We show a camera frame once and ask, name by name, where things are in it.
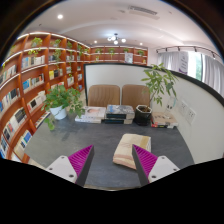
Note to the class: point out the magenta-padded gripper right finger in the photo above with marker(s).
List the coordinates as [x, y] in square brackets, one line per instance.
[161, 166]

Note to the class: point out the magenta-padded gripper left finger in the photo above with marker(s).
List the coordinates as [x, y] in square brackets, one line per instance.
[63, 166]

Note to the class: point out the cream and yellow striped towel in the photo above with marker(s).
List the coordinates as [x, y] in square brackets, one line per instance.
[128, 150]

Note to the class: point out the small stack of books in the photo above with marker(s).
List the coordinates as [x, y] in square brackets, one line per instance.
[165, 119]

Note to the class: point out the flat white book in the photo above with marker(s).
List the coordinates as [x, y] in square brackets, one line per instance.
[87, 120]

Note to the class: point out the tall plant in black pot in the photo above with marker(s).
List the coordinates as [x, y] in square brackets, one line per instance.
[143, 117]

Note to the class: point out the leafy plant in white pot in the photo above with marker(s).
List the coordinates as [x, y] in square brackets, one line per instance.
[58, 112]

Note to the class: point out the thin dark book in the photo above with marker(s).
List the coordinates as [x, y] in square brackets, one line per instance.
[118, 121]

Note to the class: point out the white standing sign card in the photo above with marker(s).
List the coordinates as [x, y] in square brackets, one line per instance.
[171, 104]

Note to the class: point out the thick dark cover book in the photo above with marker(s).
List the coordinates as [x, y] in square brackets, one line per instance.
[120, 111]

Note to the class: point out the orange wooden bookshelf unit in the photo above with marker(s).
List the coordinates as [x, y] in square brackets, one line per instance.
[33, 71]

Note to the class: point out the white window curtains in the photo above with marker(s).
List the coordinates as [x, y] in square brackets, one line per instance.
[213, 70]

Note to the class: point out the cluster ceiling lamp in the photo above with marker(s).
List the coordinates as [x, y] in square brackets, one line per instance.
[116, 38]

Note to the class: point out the recessed ceiling lights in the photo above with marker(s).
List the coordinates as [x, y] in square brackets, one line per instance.
[60, 16]

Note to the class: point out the white wall socket panel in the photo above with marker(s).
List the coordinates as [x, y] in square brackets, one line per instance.
[191, 115]
[184, 108]

